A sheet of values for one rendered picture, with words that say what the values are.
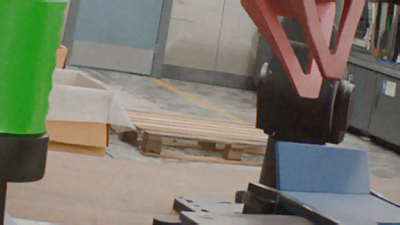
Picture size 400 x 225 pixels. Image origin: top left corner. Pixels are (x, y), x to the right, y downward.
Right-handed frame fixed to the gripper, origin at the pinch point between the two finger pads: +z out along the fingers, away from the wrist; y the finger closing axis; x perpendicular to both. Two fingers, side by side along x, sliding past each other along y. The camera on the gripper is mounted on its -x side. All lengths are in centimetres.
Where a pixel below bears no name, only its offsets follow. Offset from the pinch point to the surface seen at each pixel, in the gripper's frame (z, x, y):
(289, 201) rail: 8.9, -4.4, 3.0
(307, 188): 7.5, -1.8, 0.8
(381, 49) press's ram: 6.0, -6.8, 17.2
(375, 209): 9.8, 0.9, 4.6
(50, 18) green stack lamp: 12.1, -25.2, 28.3
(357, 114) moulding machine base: -285, 483, -707
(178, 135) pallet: -193, 228, -543
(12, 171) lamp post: 15.6, -25.8, 26.8
